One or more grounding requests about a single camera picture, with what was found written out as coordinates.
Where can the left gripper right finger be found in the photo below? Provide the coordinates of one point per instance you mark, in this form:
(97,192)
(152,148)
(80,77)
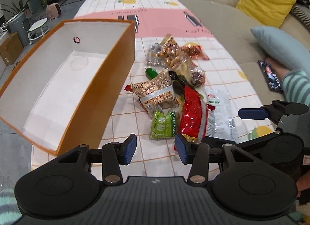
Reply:
(210,150)

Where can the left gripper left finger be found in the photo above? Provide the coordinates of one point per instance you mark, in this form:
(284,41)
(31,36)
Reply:
(111,156)

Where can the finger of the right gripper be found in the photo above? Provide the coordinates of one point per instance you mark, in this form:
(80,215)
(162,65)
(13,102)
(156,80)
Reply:
(253,114)

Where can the clear white wrapper packet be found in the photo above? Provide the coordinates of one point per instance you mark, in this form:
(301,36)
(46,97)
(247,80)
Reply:
(220,120)

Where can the red snack bag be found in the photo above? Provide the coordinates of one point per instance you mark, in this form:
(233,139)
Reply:
(194,117)

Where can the green peas snack bag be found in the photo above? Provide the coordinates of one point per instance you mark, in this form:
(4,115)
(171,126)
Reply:
(165,123)

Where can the dark red date packet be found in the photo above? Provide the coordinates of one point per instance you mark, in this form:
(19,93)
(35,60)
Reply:
(197,78)

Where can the dark green pickle packet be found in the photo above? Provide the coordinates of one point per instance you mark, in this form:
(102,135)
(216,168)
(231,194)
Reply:
(179,82)

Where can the brown cracker snack bag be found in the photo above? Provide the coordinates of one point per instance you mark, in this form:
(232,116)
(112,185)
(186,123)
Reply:
(154,92)

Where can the red spicy strip packet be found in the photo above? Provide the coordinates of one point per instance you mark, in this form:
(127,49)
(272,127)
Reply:
(194,51)

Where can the green sausage stick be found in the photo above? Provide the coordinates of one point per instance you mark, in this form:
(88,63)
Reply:
(150,73)

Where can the peanut snack bag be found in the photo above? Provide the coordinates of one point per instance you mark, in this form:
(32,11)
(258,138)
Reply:
(172,53)

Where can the clear white candy pack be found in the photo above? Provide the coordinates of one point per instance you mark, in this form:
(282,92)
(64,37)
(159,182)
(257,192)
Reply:
(152,58)

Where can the striped sleeve forearm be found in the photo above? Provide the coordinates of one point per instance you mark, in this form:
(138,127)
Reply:
(296,87)

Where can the person right hand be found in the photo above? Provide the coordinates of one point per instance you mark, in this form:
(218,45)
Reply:
(280,70)

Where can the black magazine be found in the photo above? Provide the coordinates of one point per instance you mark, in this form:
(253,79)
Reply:
(270,77)

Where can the light blue cushion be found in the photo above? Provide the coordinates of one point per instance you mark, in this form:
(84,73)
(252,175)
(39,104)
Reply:
(282,47)

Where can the orange cardboard box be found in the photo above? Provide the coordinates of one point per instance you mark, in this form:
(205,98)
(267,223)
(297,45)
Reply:
(62,93)

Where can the yellow cushion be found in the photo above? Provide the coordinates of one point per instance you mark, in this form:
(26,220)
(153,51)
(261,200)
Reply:
(266,12)

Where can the beige sofa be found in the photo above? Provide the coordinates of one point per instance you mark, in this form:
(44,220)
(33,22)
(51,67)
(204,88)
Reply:
(232,29)

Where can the white round stool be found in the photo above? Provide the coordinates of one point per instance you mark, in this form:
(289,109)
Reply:
(38,30)

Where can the brown cardboard carton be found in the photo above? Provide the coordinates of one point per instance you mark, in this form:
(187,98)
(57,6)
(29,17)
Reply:
(11,48)

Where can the pink small heater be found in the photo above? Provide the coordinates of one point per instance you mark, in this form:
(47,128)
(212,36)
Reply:
(53,11)

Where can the grey plant pot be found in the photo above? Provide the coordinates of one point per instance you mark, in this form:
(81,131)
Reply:
(20,24)

